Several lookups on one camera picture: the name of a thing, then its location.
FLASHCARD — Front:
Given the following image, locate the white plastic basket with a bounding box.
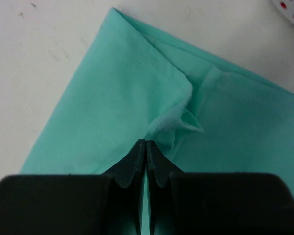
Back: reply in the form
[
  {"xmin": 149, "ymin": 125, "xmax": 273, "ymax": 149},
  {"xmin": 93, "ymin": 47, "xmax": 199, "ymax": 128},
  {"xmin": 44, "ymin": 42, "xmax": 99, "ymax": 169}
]
[{"xmin": 272, "ymin": 0, "xmax": 294, "ymax": 25}]

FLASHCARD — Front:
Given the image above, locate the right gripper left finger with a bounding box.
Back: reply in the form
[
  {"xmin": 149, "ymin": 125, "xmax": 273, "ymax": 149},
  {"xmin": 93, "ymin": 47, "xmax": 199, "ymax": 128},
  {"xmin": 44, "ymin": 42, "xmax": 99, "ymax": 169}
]
[{"xmin": 0, "ymin": 139, "xmax": 146, "ymax": 235}]

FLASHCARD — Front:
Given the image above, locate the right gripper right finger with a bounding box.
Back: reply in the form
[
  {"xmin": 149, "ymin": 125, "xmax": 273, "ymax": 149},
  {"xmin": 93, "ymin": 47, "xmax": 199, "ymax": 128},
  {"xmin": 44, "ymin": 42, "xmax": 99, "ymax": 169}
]
[{"xmin": 146, "ymin": 141, "xmax": 294, "ymax": 235}]

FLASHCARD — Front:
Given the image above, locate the mint green t shirt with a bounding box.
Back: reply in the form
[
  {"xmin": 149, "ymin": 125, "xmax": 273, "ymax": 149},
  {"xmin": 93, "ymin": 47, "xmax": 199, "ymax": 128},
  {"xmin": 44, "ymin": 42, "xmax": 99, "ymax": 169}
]
[{"xmin": 19, "ymin": 7, "xmax": 294, "ymax": 235}]

